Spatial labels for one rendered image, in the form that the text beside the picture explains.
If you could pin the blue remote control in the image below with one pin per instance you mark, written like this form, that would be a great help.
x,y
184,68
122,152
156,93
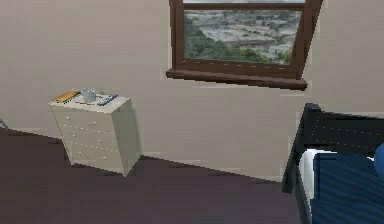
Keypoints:
x,y
107,99

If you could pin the brown framed window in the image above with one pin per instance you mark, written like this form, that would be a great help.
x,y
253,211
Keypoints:
x,y
240,36

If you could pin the cream chest of drawers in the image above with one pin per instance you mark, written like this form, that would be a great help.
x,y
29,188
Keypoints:
x,y
96,133

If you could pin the white mug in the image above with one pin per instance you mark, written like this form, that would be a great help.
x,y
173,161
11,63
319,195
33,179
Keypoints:
x,y
88,95

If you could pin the brown pencil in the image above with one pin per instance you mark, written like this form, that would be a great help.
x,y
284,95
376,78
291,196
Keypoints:
x,y
85,103

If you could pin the orange book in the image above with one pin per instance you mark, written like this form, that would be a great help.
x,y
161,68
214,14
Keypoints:
x,y
66,96

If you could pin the black bed with blue cover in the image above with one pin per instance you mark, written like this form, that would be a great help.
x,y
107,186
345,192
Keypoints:
x,y
343,173

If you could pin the grey metal leg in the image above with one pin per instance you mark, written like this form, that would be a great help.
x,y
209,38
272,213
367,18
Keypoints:
x,y
3,124

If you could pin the blue pillow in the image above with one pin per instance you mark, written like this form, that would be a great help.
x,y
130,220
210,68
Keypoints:
x,y
380,161

